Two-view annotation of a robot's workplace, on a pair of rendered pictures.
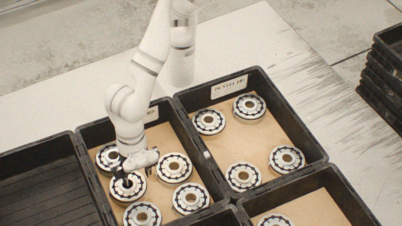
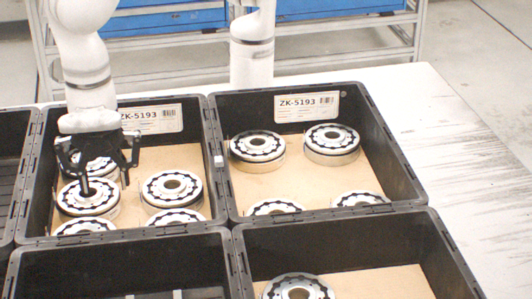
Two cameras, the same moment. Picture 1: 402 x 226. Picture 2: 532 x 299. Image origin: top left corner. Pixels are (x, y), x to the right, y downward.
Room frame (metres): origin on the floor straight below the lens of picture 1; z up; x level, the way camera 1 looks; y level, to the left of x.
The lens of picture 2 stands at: (-0.06, -0.38, 1.58)
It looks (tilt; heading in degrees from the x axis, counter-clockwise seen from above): 33 degrees down; 17
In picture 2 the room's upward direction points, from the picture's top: 1 degrees counter-clockwise
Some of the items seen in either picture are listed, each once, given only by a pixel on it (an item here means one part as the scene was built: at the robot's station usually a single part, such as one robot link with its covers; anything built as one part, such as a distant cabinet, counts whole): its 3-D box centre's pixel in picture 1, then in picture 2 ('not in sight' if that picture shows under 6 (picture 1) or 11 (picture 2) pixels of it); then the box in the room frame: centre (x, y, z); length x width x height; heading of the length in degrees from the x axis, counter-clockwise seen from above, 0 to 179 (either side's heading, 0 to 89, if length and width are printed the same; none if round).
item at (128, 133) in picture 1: (124, 111); (78, 29); (0.82, 0.16, 1.15); 0.09 x 0.07 x 0.15; 52
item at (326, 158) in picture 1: (246, 128); (305, 146); (0.96, -0.15, 0.92); 0.40 x 0.30 x 0.02; 25
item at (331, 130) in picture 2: (249, 104); (332, 136); (1.09, -0.17, 0.86); 0.05 x 0.05 x 0.01
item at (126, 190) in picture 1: (127, 184); (88, 193); (0.81, 0.18, 0.86); 0.05 x 0.05 x 0.01
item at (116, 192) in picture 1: (128, 185); (88, 196); (0.81, 0.18, 0.86); 0.10 x 0.10 x 0.01
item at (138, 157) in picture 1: (133, 144); (89, 96); (0.80, 0.15, 1.05); 0.11 x 0.09 x 0.06; 25
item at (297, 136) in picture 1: (245, 138); (304, 171); (0.96, -0.15, 0.87); 0.40 x 0.30 x 0.11; 25
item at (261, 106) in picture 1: (249, 106); (332, 138); (1.09, -0.17, 0.86); 0.10 x 0.10 x 0.01
